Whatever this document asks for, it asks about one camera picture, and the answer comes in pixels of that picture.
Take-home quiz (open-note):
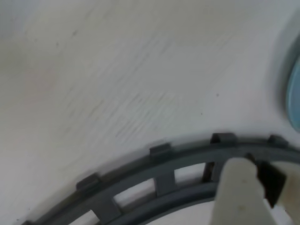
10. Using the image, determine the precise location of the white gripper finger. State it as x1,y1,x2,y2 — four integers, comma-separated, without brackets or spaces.
210,153,278,225
256,160,300,225

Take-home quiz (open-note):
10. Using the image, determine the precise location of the blue dish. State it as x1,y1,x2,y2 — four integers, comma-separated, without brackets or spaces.
280,23,300,132

